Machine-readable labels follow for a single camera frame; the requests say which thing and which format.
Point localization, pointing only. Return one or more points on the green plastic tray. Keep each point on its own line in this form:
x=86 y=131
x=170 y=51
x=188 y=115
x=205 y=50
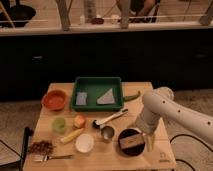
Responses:
x=95 y=88

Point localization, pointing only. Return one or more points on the grey triangular cloth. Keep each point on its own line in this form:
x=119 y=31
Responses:
x=107 y=98

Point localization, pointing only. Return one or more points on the silver fork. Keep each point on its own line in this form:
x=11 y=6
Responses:
x=44 y=158

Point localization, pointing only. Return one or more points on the metal measuring cup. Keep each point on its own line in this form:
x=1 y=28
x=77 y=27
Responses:
x=107 y=132

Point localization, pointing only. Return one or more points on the dark purple bowl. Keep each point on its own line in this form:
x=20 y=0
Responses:
x=133 y=151

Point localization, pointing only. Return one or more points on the yellow toy corn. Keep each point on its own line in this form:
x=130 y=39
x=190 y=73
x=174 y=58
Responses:
x=71 y=136

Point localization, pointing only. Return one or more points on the orange toy fruit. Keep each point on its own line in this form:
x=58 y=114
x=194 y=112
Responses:
x=79 y=121

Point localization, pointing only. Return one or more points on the orange bowl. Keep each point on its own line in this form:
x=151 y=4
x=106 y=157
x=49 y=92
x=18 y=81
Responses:
x=54 y=100

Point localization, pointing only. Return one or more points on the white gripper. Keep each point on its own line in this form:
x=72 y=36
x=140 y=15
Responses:
x=147 y=128

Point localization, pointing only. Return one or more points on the small grey sponge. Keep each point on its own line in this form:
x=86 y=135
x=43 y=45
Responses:
x=81 y=98

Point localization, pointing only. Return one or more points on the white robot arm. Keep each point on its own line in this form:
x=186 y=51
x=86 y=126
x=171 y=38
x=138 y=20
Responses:
x=160 y=102

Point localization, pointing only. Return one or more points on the ice cream scoop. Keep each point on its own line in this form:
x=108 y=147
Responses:
x=97 y=123

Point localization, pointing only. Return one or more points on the green cup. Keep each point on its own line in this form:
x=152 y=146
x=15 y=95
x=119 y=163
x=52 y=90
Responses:
x=59 y=125

